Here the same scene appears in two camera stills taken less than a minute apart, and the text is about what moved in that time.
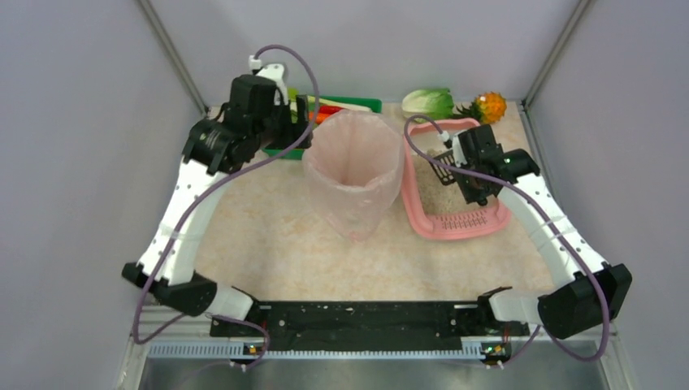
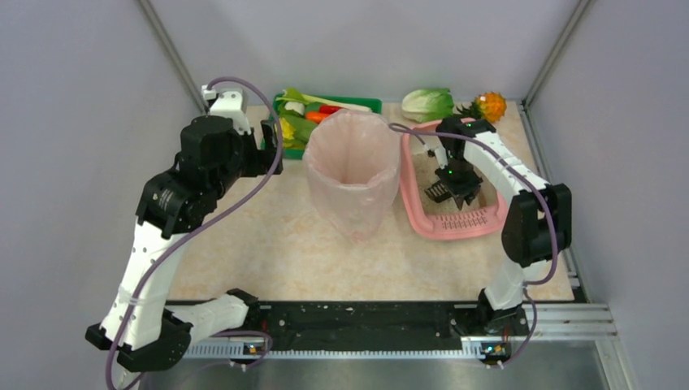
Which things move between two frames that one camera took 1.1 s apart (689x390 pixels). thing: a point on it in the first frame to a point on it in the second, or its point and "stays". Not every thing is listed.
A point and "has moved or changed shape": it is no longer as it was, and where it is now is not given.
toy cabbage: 433,104 stays
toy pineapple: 488,107 stays
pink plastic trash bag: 354,161 stays
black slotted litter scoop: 446,175 has moved or changed shape
